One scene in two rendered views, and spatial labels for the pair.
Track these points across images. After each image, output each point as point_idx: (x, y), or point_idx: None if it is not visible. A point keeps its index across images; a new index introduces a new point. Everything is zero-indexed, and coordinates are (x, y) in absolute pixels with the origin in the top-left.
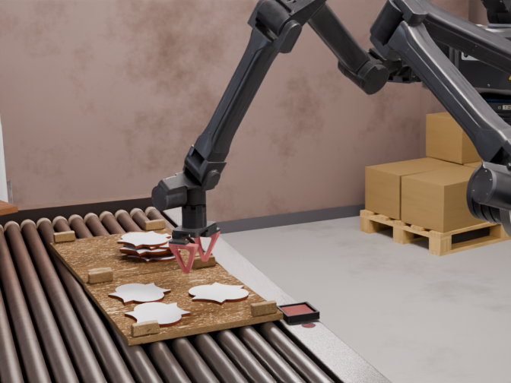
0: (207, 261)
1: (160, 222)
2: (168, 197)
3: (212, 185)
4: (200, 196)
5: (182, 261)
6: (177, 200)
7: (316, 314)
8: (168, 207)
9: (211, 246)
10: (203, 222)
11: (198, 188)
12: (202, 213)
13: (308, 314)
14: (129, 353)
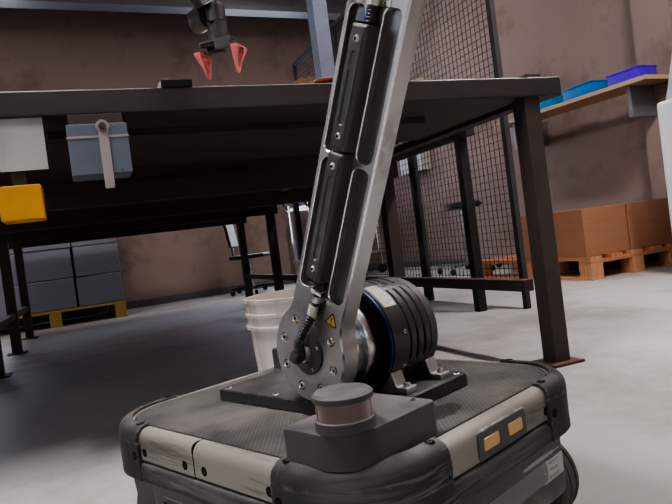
0: (296, 83)
1: (417, 80)
2: (189, 20)
3: (194, 1)
4: (206, 14)
5: (208, 70)
6: (194, 22)
7: (160, 83)
8: (192, 28)
9: (233, 57)
10: (211, 35)
11: (205, 9)
12: (209, 28)
13: (159, 83)
14: None
